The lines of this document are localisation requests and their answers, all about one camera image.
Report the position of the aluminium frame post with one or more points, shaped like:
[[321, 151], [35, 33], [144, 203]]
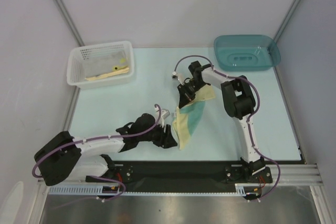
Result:
[[69, 21], [286, 20]]

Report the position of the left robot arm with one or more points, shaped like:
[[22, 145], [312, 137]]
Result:
[[65, 157]]

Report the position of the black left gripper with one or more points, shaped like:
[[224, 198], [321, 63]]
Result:
[[165, 139]]

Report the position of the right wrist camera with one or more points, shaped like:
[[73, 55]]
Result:
[[178, 77]]

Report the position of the left slotted cable duct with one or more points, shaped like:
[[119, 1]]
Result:
[[88, 190]]

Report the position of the aluminium front rail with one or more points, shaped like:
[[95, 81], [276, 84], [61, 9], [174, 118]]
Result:
[[283, 172]]

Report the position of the left aluminium frame post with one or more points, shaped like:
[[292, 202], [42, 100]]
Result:
[[69, 21]]

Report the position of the right aluminium frame post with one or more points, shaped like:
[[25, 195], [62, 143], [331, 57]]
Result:
[[286, 20]]

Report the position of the yellow-green grey towel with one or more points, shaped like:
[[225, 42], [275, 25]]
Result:
[[104, 64]]

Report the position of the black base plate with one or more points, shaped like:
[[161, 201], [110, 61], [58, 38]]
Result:
[[183, 176]]

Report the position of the white perforated plastic basket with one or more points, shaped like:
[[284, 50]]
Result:
[[75, 73]]

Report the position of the pale yellow towel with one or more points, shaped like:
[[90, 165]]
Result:
[[188, 117]]

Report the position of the teal translucent plastic bin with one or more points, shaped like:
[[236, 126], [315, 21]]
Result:
[[236, 53]]

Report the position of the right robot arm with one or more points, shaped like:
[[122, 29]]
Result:
[[240, 98]]

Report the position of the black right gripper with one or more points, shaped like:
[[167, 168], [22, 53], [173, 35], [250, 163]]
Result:
[[187, 92]]

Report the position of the yellow cream towel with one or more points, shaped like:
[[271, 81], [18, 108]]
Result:
[[110, 74]]

